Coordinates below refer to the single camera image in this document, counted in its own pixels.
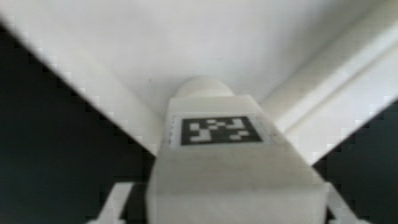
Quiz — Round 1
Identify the white U-shaped obstacle fence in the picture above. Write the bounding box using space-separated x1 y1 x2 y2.
287 46 398 165

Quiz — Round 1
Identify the white square table top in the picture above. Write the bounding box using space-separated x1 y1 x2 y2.
0 0 398 150

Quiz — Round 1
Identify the white table leg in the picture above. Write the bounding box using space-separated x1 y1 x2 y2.
146 78 328 224

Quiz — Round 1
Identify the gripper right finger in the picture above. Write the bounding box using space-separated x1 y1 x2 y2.
328 189 372 224

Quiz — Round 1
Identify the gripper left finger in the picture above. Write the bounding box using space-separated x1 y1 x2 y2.
86 182 146 224

